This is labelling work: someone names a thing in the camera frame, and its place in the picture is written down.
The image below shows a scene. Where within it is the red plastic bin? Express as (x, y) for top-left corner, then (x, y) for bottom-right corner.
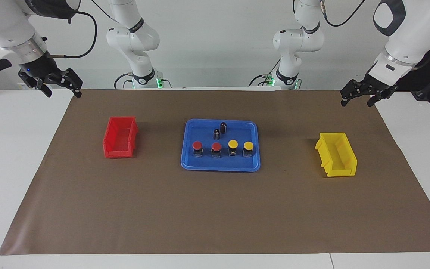
(103, 116), (139, 159)

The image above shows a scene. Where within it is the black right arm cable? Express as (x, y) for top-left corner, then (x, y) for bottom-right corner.
(53, 0), (116, 59)

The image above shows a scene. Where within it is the blue plastic tray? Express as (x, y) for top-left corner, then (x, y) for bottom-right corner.
(180, 119), (261, 173)

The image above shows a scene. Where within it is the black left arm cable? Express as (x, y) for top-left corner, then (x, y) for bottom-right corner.
(321, 0), (365, 27)

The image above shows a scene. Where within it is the black right base cable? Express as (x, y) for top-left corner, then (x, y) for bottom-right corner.
(113, 72), (134, 89)

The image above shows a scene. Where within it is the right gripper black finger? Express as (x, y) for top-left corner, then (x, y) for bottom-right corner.
(32, 77), (53, 98)
(59, 68), (84, 99)

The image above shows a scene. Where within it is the brown paper table mat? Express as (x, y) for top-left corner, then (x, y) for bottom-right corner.
(0, 89), (430, 256)

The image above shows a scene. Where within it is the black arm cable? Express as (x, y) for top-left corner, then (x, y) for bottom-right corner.
(321, 0), (365, 27)
(53, 0), (116, 59)

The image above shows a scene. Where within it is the black left base cable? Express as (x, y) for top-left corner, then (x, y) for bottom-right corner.
(248, 59), (281, 87)

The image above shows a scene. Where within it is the black base cable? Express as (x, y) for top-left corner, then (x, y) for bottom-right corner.
(113, 72), (134, 89)
(248, 59), (281, 87)

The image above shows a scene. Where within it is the yellow plastic bin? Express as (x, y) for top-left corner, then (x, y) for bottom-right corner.
(315, 132), (358, 177)

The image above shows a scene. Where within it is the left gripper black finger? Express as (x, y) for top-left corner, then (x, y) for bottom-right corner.
(340, 80), (361, 108)
(367, 90), (385, 108)

